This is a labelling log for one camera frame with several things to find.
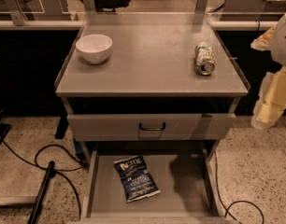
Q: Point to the grey drawer cabinet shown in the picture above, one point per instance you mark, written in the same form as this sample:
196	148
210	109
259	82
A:
151	70

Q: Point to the black bar on floor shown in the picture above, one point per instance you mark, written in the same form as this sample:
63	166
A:
50	173

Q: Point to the closed top drawer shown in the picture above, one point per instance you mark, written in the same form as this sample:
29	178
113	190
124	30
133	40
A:
125	127

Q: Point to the open middle drawer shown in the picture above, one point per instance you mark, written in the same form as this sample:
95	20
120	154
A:
186	194

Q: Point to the blue Kettle chip bag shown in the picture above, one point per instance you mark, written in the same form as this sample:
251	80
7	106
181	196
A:
136	179

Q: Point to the white horizontal rail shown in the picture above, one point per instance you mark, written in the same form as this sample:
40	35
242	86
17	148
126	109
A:
75	25

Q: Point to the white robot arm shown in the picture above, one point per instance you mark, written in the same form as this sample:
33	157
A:
278	45

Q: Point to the black drawer handle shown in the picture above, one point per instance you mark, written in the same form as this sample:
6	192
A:
160	128

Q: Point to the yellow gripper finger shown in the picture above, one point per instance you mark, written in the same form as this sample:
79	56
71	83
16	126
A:
263	42

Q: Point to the white ceramic bowl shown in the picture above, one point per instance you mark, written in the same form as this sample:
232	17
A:
94	48

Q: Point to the crushed green soda can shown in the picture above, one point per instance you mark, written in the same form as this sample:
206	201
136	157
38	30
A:
204	59

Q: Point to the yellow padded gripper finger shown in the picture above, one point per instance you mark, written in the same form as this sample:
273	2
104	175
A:
272	100

